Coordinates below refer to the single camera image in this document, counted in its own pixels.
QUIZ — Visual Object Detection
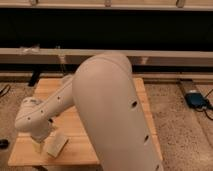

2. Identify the black object on floor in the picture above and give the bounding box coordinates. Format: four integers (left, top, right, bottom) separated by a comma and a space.
0, 139, 10, 149

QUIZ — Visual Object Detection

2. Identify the black table leg bracket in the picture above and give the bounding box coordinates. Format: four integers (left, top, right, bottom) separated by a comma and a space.
28, 67, 41, 87

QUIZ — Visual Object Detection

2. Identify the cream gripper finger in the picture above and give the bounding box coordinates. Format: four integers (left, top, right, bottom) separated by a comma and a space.
33, 141, 45, 154

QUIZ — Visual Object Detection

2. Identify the white sponge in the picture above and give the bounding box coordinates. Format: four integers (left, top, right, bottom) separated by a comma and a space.
46, 132, 68, 157

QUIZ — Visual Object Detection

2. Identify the black cable floor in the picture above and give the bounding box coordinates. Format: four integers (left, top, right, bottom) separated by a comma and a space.
0, 83, 12, 98
199, 88, 213, 121

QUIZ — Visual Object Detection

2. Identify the blue device on floor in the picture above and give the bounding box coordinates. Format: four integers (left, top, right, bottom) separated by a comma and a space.
184, 91, 210, 108

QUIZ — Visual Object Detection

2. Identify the black cable left floor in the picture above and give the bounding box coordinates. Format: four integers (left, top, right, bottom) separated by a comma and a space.
0, 83, 12, 98

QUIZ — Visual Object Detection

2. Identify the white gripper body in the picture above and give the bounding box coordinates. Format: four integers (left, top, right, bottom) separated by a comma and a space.
30, 125, 52, 143

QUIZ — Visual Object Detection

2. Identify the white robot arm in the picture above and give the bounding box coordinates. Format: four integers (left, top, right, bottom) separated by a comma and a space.
15, 52, 164, 171

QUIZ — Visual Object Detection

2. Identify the black cable right floor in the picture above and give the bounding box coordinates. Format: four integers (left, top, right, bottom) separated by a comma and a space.
199, 88, 213, 121

